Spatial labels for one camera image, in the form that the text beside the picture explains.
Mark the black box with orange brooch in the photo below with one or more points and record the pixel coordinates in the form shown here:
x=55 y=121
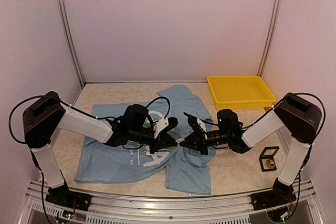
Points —
x=266 y=159

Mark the aluminium front rail frame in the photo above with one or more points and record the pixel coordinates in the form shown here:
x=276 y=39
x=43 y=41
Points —
x=114 y=208

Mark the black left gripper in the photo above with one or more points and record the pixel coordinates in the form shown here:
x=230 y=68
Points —
x=160 y=144

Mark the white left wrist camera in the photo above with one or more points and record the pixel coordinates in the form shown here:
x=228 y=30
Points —
x=164 y=125

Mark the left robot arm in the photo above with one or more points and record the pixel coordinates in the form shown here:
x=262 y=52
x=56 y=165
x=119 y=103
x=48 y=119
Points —
x=49 y=113

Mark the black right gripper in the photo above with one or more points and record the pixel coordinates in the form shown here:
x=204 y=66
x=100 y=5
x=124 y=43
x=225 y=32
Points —
x=196 y=142

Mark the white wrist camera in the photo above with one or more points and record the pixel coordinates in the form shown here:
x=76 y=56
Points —
x=195 y=123
x=164 y=125

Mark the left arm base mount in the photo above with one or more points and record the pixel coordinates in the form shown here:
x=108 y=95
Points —
x=72 y=199

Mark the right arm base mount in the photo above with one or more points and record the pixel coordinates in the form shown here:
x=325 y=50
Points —
x=269 y=199

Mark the right aluminium corner post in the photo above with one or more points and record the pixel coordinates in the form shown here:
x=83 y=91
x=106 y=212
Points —
x=269 y=37

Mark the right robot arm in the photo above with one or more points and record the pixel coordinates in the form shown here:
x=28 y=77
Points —
x=303 y=119

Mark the light blue printed t-shirt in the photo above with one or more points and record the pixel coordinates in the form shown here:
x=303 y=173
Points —
x=186 y=169

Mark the aluminium corner post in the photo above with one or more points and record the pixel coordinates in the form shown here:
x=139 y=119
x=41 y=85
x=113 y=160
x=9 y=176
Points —
x=70 y=42
x=269 y=37

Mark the yellow plastic tray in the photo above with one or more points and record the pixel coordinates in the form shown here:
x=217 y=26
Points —
x=239 y=92

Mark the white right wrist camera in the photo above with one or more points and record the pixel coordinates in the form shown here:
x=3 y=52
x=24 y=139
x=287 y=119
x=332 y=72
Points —
x=195 y=123

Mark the left aluminium corner post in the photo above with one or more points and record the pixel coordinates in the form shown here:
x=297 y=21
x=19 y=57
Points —
x=70 y=42

